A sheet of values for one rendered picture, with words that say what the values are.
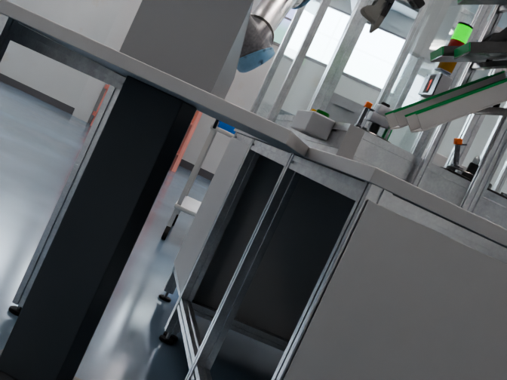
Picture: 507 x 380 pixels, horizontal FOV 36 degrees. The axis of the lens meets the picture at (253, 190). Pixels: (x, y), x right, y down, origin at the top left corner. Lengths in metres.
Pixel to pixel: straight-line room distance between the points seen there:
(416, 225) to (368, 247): 0.10
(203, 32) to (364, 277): 0.75
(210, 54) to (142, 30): 0.18
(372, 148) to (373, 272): 0.64
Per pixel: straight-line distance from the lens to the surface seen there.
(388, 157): 2.06
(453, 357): 1.58
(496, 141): 1.76
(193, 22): 1.91
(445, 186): 2.13
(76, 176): 2.50
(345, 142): 2.02
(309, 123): 2.15
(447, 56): 1.94
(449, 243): 1.51
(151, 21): 1.94
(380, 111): 2.43
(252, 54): 2.13
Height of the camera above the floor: 0.80
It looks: 3 degrees down
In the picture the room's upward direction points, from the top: 25 degrees clockwise
